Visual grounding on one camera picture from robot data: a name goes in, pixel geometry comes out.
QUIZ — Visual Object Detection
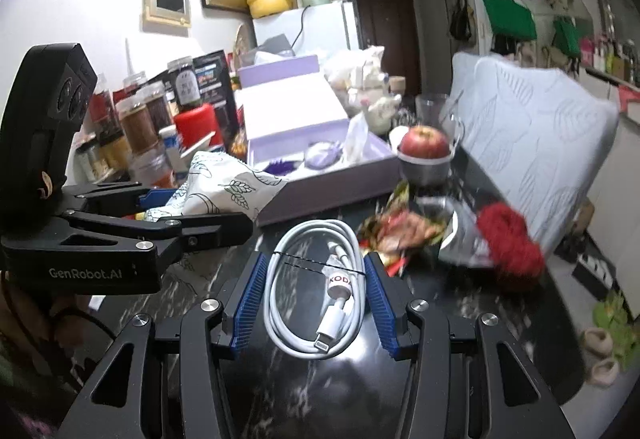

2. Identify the clear zip bag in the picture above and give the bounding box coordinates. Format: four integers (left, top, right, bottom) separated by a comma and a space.
342, 112, 369, 166

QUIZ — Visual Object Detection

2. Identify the dark lidded jar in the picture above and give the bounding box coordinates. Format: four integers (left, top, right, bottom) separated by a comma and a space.
167, 56, 202, 113

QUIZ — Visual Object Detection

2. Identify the colourful snack wrapper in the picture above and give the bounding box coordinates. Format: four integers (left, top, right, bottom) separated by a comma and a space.
357, 180, 449, 277

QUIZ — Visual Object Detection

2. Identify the black handbag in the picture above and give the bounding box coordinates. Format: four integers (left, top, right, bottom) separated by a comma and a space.
449, 0, 475, 43

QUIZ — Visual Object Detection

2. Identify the brown spice jar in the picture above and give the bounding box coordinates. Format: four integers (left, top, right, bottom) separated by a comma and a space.
115, 94, 160, 155

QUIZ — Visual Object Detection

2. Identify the white mini fridge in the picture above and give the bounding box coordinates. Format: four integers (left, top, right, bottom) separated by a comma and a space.
253, 0, 360, 64

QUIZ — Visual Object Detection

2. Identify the black printed pouch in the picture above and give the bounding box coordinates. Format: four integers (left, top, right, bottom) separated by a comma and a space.
193, 50, 240, 146

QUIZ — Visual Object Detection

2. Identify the glass cup with straw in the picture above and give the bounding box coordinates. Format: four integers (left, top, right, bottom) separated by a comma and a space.
416, 94, 465, 146

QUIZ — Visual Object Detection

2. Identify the green tote bag left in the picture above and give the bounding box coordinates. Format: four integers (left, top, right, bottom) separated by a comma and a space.
483, 0, 537, 41

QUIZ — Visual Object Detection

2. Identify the red knitted yarn item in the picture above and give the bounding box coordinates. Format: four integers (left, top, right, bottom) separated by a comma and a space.
476, 203, 546, 279

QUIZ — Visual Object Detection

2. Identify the plastic bag with food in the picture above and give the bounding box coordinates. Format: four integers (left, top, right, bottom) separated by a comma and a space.
326, 46, 385, 91

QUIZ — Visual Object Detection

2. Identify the silver foil bag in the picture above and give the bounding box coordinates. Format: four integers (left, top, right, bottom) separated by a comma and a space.
414, 196, 494, 268

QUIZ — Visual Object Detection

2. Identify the wall intercom panel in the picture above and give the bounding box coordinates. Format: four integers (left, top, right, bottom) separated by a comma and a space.
142, 0, 191, 28

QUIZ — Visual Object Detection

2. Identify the white cartoon water bottle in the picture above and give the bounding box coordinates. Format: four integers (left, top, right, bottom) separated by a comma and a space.
359, 72, 406, 136

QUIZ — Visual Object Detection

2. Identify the lavender gift box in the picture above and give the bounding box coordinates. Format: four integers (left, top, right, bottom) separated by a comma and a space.
238, 55, 399, 227

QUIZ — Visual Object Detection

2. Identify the red canister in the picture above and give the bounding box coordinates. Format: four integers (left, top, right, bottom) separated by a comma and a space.
174, 103, 222, 148

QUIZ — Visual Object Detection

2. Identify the purple silk drawstring pouch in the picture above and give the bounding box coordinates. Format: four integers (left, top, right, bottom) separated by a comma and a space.
262, 141, 342, 177

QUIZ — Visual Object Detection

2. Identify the red apple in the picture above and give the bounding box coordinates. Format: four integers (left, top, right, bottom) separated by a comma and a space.
398, 125, 450, 159

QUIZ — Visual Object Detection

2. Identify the metal bowl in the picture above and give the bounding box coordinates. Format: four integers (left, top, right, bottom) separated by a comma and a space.
397, 151, 454, 188

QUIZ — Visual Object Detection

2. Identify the white charging cable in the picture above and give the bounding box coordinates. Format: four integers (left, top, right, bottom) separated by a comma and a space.
261, 218, 369, 361

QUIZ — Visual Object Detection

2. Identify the light blue leaf cushion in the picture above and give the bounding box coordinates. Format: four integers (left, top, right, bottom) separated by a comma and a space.
458, 56, 618, 255

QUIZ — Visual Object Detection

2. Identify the white leaf print pouch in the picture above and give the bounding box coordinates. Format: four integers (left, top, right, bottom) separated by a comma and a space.
144, 151, 288, 222

